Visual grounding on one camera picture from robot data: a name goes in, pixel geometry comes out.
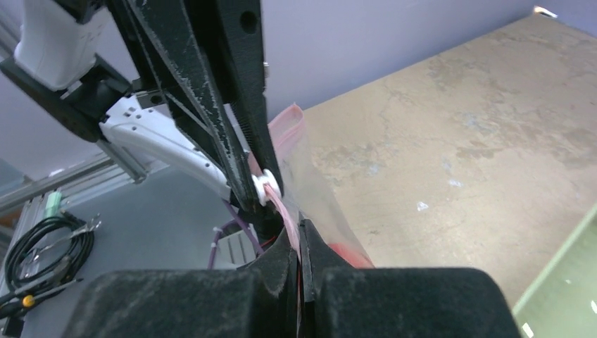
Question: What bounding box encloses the red toy tomato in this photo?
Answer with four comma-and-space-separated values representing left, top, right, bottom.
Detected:
328, 243, 375, 269

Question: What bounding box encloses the clear zip top bag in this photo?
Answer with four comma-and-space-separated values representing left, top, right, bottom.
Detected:
268, 104, 366, 253

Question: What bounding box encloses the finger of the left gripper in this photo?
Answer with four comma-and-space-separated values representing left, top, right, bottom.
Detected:
184, 0, 284, 189
107, 1, 261, 213

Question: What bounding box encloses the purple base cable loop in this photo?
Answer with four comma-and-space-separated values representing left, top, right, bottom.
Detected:
207, 199, 265, 270

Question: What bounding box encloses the aluminium rail frame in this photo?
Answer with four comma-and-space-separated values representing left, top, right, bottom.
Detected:
0, 149, 155, 248

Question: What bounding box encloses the light green plastic basket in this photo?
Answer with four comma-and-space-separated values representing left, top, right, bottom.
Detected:
513, 207, 596, 338

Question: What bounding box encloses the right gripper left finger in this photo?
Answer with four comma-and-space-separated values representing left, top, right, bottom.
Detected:
63, 235, 298, 337

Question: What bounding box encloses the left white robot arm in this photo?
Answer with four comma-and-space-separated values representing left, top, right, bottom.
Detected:
1, 1, 284, 214

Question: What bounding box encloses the coiled black cable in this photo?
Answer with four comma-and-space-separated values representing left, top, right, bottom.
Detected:
2, 212, 103, 292

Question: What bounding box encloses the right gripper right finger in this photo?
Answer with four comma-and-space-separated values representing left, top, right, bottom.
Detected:
301, 220, 520, 337

